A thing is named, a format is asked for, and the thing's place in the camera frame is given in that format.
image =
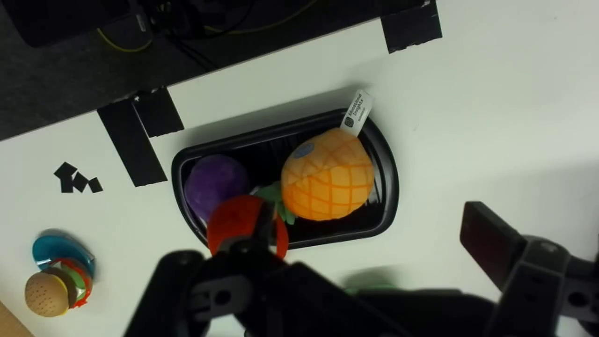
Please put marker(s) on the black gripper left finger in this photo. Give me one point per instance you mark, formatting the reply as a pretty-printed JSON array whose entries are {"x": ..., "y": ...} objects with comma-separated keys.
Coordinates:
[{"x": 207, "y": 292}]

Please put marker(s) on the purple plush fruit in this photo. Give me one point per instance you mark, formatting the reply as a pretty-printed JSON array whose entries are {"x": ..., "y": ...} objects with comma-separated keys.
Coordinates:
[{"x": 216, "y": 184}]

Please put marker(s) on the toy burger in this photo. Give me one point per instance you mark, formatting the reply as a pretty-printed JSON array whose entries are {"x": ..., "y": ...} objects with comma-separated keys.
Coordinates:
[{"x": 53, "y": 290}]

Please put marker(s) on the red plush tomato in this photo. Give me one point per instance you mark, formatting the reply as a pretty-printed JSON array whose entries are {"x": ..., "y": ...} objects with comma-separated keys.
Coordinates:
[{"x": 235, "y": 217}]

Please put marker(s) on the black plastic tray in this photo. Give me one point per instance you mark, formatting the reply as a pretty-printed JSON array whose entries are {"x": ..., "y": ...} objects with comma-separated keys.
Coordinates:
[{"x": 385, "y": 187}]

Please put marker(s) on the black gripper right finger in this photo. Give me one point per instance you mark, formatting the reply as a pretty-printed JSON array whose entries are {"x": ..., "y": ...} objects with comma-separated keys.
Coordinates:
[{"x": 536, "y": 281}]

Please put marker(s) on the black tape patch at table edge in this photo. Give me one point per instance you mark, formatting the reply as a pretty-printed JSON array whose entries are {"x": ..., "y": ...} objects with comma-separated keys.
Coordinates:
[{"x": 413, "y": 28}]

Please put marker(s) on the wide black tape patch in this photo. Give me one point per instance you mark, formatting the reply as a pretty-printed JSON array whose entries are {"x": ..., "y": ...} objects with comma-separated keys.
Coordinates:
[{"x": 160, "y": 112}]

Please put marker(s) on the long black tape strip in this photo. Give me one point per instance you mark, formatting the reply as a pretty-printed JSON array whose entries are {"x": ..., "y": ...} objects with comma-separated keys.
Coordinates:
[{"x": 134, "y": 150}]

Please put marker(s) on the orange plush pineapple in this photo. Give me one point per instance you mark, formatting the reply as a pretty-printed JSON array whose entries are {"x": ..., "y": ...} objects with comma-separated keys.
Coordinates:
[{"x": 328, "y": 174}]

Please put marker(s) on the cluster of small tape bits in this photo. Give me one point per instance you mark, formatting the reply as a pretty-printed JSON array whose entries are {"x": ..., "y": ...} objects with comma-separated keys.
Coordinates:
[{"x": 72, "y": 178}]

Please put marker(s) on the small teal toy plate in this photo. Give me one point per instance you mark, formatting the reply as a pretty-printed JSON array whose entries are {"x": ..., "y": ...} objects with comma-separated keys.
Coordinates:
[{"x": 59, "y": 245}]

